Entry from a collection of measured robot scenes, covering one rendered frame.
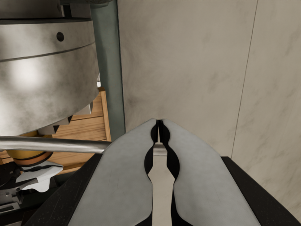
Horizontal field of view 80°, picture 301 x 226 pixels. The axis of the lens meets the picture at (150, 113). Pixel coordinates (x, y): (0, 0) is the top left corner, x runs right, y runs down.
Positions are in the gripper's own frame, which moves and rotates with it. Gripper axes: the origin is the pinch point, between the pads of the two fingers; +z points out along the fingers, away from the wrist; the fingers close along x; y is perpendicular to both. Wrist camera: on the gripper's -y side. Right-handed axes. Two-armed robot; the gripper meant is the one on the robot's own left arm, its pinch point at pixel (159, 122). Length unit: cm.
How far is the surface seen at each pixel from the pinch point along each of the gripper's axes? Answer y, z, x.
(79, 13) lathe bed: -6.2, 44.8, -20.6
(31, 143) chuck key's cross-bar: 3.4, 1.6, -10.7
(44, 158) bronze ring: 20.3, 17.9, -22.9
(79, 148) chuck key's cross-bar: 4.3, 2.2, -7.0
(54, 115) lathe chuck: 5.7, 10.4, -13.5
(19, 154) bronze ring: 17.5, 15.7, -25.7
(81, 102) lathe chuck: 5.7, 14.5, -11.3
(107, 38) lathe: 4, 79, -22
